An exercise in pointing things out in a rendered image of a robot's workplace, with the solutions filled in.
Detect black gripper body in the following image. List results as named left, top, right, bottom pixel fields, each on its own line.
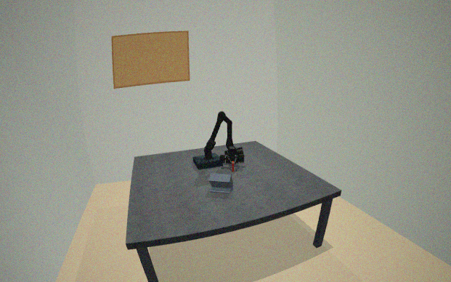
left=220, top=153, right=244, bottom=164

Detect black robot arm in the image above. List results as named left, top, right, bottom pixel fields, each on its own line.
left=204, top=111, right=243, bottom=160

